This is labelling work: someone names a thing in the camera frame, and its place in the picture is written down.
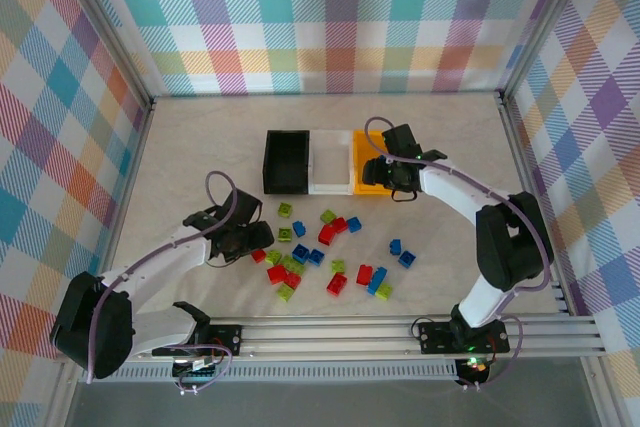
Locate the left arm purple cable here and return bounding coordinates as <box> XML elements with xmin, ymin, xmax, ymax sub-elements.
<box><xmin>87</xmin><ymin>170</ymin><xmax>241</xmax><ymax>397</ymax></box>

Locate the aluminum side rail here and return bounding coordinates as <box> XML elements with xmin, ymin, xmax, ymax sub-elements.
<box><xmin>94</xmin><ymin>99</ymin><xmax>156</xmax><ymax>298</ymax></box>
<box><xmin>497</xmin><ymin>91</ymin><xmax>574</xmax><ymax>316</ymax></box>

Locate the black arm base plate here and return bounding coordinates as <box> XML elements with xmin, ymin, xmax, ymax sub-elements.
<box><xmin>199</xmin><ymin>324</ymin><xmax>245</xmax><ymax>357</ymax></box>
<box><xmin>417</xmin><ymin>320</ymin><xmax>511</xmax><ymax>354</ymax></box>

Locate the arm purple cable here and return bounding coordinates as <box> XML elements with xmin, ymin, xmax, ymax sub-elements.
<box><xmin>364</xmin><ymin>116</ymin><xmax>555</xmax><ymax>393</ymax></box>
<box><xmin>87</xmin><ymin>170</ymin><xmax>241</xmax><ymax>397</ymax></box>

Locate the small electronics board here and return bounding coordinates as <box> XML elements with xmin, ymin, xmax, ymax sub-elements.
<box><xmin>172</xmin><ymin>355</ymin><xmax>226</xmax><ymax>379</ymax></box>
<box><xmin>458</xmin><ymin>355</ymin><xmax>490</xmax><ymax>374</ymax></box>

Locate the white plastic bin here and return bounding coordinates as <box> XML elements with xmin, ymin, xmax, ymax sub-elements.
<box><xmin>307</xmin><ymin>129</ymin><xmax>357</xmax><ymax>197</ymax></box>

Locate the black plastic bin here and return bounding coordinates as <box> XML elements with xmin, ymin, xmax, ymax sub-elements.
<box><xmin>262</xmin><ymin>129</ymin><xmax>312</xmax><ymax>197</ymax></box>

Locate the grey slotted cable duct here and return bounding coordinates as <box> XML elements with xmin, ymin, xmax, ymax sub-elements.
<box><xmin>79</xmin><ymin>364</ymin><xmax>461</xmax><ymax>384</ymax></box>

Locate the plaid fabric backdrop panel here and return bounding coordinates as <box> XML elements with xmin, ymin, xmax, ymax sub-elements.
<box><xmin>74</xmin><ymin>0</ymin><xmax>591</xmax><ymax>98</ymax></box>
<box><xmin>504</xmin><ymin>0</ymin><xmax>640</xmax><ymax>427</ymax></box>
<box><xmin>0</xmin><ymin>0</ymin><xmax>151</xmax><ymax>427</ymax></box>

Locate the blue long lego brick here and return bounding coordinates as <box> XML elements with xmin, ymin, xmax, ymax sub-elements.
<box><xmin>367</xmin><ymin>267</ymin><xmax>389</xmax><ymax>297</ymax></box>

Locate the aluminum extrusion base rail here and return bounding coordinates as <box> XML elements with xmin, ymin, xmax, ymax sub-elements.
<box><xmin>124</xmin><ymin>315</ymin><xmax>609</xmax><ymax>361</ymax></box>

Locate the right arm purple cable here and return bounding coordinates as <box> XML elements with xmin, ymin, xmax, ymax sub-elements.
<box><xmin>364</xmin><ymin>116</ymin><xmax>555</xmax><ymax>393</ymax></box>

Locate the yellow plastic bin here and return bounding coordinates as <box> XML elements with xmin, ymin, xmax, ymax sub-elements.
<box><xmin>352</xmin><ymin>129</ymin><xmax>397</xmax><ymax>198</ymax></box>

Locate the aluminum frame post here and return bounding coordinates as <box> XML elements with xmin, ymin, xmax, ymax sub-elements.
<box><xmin>497</xmin><ymin>0</ymin><xmax>601</xmax><ymax>98</ymax></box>
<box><xmin>58</xmin><ymin>0</ymin><xmax>155</xmax><ymax>111</ymax></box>

